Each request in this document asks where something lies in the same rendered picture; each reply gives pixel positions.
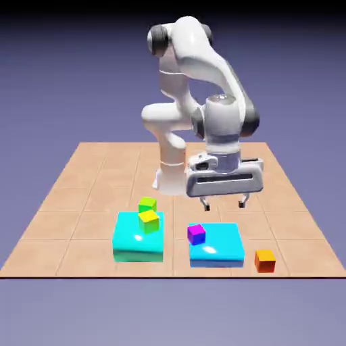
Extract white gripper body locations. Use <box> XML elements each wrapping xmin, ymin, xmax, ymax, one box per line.
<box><xmin>185</xmin><ymin>157</ymin><xmax>264</xmax><ymax>199</ymax></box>

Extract small purple cube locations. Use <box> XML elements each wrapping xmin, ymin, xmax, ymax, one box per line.
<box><xmin>187</xmin><ymin>224</ymin><xmax>206</xmax><ymax>246</ymax></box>

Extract small green cube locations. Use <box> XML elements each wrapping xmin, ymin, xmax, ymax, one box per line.
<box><xmin>138</xmin><ymin>196</ymin><xmax>158</xmax><ymax>214</ymax></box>

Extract small yellow cube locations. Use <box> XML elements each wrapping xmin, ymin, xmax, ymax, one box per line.
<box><xmin>137</xmin><ymin>209</ymin><xmax>160</xmax><ymax>235</ymax></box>

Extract small orange cube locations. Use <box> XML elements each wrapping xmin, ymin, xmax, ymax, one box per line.
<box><xmin>254</xmin><ymin>249</ymin><xmax>277</xmax><ymax>274</ymax></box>

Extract large blue box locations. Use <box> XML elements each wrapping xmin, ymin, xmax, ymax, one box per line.
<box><xmin>188</xmin><ymin>222</ymin><xmax>246</xmax><ymax>268</ymax></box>

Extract large turquoise box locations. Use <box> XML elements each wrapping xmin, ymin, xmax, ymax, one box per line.
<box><xmin>112</xmin><ymin>211</ymin><xmax>165</xmax><ymax>263</ymax></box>

